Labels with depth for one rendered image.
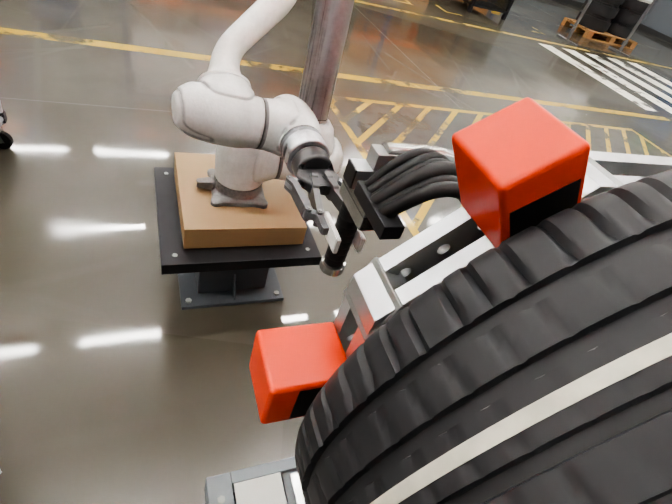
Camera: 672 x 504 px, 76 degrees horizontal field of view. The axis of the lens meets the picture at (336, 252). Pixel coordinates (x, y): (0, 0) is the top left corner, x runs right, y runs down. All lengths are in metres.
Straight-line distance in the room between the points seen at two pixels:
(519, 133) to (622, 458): 0.22
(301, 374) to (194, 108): 0.55
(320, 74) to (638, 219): 1.07
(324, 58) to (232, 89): 0.48
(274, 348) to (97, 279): 1.31
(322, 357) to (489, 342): 0.21
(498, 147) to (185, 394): 1.23
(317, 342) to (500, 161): 0.26
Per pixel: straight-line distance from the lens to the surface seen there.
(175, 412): 1.40
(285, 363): 0.45
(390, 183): 0.51
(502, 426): 0.29
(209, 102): 0.85
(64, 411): 1.45
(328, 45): 1.29
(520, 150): 0.34
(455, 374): 0.31
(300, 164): 0.80
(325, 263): 0.73
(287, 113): 0.89
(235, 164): 1.33
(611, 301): 0.31
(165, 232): 1.43
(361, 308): 0.42
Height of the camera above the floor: 1.26
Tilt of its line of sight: 41 degrees down
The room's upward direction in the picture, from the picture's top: 19 degrees clockwise
